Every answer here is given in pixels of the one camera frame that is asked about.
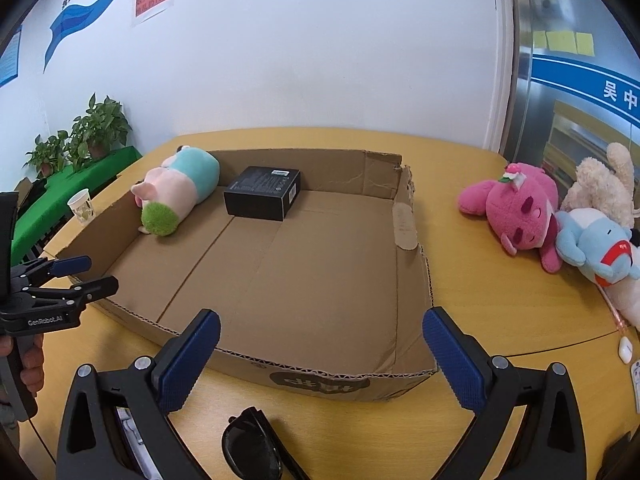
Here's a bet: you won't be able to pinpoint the black sunglasses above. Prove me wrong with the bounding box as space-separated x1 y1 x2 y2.
221 406 310 480

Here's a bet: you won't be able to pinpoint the person's left hand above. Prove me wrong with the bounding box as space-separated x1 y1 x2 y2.
0 334 44 398

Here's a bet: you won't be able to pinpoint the green covered side table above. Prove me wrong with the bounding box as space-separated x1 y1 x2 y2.
11 146 141 266

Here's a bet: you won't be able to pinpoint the patterned paper cup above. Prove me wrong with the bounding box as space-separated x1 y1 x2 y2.
67 188 96 226

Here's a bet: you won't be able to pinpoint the small potted green plant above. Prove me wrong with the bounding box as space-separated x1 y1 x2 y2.
24 130 68 179

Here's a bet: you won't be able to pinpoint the pink pig plush toy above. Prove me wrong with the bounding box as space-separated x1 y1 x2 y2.
130 145 220 237

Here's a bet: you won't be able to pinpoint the brown cardboard box tray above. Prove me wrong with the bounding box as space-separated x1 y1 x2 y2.
55 148 437 401

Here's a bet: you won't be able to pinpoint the large potted green plant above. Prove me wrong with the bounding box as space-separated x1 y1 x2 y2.
66 93 131 170

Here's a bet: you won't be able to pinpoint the white earbud case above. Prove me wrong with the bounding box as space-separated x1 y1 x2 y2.
618 336 634 364

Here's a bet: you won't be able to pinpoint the pink bear plush toy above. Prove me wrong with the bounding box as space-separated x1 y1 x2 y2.
458 162 563 274

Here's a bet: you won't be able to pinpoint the white small device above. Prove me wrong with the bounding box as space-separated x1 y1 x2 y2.
630 360 640 414

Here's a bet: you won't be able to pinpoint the blue white plush toy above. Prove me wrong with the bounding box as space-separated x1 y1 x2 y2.
553 207 640 331

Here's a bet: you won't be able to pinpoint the small black box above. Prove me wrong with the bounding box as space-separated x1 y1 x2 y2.
224 166 302 221

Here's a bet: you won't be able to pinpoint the beige plush toy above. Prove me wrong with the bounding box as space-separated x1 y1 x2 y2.
561 142 639 229

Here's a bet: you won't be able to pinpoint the yellow sticky notes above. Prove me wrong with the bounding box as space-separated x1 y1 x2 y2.
532 30 596 58

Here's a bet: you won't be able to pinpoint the blue framed wall poster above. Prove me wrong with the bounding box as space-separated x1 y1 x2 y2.
0 27 22 87

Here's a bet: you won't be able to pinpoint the red white wall notice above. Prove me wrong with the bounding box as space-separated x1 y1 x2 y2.
131 0 174 26

